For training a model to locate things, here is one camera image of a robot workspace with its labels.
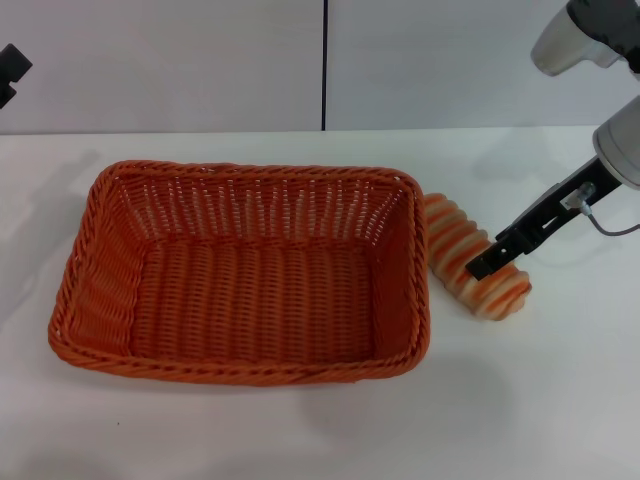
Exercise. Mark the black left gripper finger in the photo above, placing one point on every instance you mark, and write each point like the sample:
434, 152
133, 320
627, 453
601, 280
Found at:
6, 92
14, 64

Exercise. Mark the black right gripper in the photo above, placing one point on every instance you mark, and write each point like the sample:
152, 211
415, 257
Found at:
550, 215

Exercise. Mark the striped ridged bread loaf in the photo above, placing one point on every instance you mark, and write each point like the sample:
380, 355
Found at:
450, 240

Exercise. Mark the orange woven rectangular basket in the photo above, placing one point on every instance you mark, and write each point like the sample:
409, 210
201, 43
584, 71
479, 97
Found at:
250, 295

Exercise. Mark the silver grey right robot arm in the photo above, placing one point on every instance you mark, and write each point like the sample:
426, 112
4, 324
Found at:
620, 145

